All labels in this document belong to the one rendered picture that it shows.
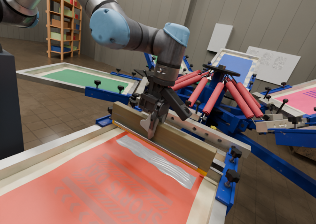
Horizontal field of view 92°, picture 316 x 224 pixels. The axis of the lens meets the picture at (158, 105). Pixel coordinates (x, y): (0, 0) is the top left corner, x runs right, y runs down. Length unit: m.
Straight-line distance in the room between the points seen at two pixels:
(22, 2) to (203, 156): 0.87
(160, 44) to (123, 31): 0.13
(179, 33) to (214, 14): 4.73
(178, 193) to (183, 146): 0.16
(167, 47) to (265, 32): 4.50
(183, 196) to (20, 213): 0.43
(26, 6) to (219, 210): 1.01
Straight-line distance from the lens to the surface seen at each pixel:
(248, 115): 1.16
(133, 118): 0.57
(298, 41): 4.89
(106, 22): 0.36
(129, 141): 0.72
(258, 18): 4.96
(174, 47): 0.44
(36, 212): 0.53
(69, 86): 1.21
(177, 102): 0.46
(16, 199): 0.57
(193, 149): 0.50
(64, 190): 0.55
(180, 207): 0.56
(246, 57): 2.66
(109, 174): 0.58
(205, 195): 0.63
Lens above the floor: 1.39
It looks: 21 degrees down
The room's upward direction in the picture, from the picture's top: 15 degrees clockwise
